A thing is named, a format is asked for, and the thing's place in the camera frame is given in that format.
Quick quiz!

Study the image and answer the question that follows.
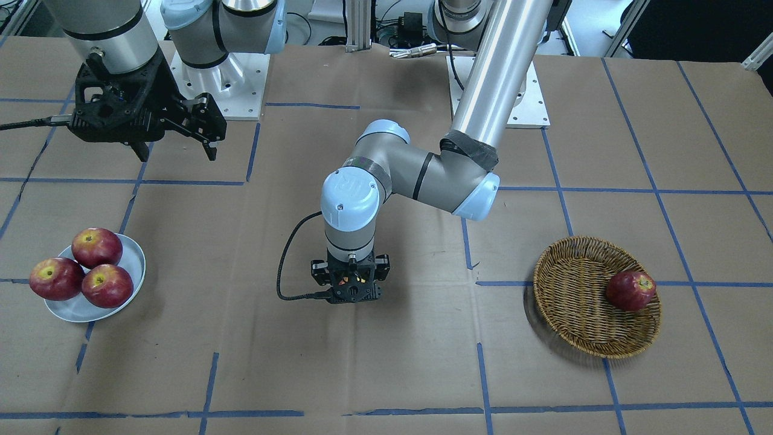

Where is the red apple on plate front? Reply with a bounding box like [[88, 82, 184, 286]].
[[81, 264, 133, 309]]

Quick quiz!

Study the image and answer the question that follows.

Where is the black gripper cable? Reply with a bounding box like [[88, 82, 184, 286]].
[[0, 116, 73, 132], [276, 211, 333, 302]]

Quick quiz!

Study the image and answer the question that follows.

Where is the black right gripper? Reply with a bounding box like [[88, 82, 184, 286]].
[[67, 48, 227, 163]]

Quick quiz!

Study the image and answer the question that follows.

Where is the red apple on plate rear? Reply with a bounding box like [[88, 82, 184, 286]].
[[71, 227, 123, 269]]

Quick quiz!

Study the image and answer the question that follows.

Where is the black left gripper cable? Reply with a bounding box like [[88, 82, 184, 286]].
[[276, 211, 333, 302]]

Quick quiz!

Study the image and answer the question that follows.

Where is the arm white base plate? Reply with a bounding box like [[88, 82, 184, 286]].
[[171, 53, 271, 121], [446, 55, 551, 129]]

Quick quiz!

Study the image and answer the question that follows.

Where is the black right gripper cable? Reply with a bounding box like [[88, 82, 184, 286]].
[[0, 116, 73, 132]]

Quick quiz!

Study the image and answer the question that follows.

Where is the woven wicker basket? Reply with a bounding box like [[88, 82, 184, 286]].
[[533, 235, 662, 359]]

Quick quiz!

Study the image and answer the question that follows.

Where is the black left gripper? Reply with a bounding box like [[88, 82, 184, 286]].
[[311, 253, 390, 304]]

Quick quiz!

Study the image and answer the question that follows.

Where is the red apple on plate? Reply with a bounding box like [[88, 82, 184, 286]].
[[71, 227, 123, 269], [28, 257, 85, 301], [81, 264, 133, 309]]

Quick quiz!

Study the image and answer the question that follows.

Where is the red apple on plate outer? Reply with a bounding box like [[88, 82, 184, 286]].
[[28, 257, 85, 301]]

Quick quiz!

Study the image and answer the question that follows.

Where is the red apple in basket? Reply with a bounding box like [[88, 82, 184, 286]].
[[605, 270, 657, 313]]

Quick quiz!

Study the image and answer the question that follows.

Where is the red yellow apple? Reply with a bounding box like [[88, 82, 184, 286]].
[[338, 276, 367, 286]]

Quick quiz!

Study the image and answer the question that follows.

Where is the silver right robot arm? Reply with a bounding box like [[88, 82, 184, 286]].
[[46, 1, 286, 162]]

